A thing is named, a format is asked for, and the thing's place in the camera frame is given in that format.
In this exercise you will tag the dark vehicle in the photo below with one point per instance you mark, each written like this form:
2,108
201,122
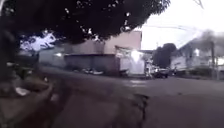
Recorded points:
161,72

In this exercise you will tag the grey asphalt road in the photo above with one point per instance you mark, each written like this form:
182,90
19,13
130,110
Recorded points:
150,103

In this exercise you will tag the overhanging dark tree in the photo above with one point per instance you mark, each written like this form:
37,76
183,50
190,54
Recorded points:
83,16

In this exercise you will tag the white house with roof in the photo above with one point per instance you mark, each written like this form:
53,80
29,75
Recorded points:
196,56

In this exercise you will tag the earthen verge with kerb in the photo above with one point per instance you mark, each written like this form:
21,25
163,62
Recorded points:
23,100

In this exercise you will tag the pinkish building with wall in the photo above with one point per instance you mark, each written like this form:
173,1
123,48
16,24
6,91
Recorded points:
110,53

